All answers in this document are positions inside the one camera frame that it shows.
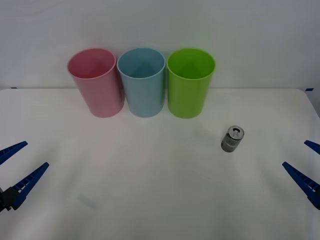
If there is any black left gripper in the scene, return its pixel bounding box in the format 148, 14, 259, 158
0, 141, 50, 214

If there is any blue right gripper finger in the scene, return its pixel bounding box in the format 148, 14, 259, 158
281, 161, 320, 210
303, 139, 320, 153

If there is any dark grey drink can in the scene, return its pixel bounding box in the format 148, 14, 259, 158
220, 125, 245, 153

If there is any pink plastic bin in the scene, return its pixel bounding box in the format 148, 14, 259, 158
66, 47, 125, 119

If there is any green plastic bin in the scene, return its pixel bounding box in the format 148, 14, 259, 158
166, 47, 217, 119

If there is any pale blue plastic bin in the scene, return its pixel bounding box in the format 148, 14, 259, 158
116, 47, 167, 118

